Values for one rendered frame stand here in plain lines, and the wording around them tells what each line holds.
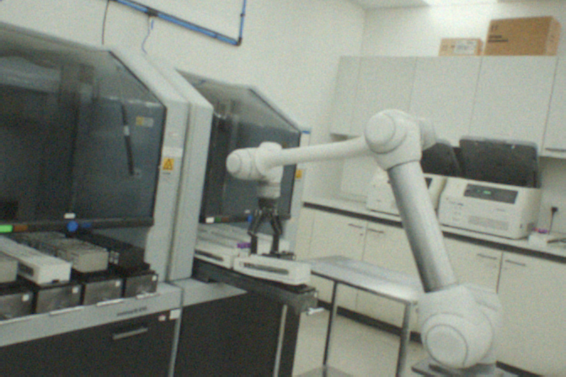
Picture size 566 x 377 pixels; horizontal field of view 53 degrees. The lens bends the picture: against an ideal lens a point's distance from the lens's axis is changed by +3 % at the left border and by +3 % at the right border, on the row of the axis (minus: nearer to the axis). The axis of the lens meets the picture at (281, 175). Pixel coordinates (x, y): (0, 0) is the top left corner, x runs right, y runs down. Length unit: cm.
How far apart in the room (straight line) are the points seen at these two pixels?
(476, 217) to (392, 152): 256
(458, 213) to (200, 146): 245
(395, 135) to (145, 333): 112
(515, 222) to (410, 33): 201
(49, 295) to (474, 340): 120
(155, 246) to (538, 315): 275
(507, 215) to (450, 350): 258
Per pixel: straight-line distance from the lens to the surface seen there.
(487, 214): 413
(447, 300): 162
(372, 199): 445
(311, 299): 205
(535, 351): 417
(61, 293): 183
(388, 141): 161
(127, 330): 204
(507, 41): 459
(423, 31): 517
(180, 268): 224
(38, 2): 307
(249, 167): 191
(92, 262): 195
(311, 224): 474
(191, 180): 218
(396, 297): 215
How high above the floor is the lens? 132
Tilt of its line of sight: 3 degrees down
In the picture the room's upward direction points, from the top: 8 degrees clockwise
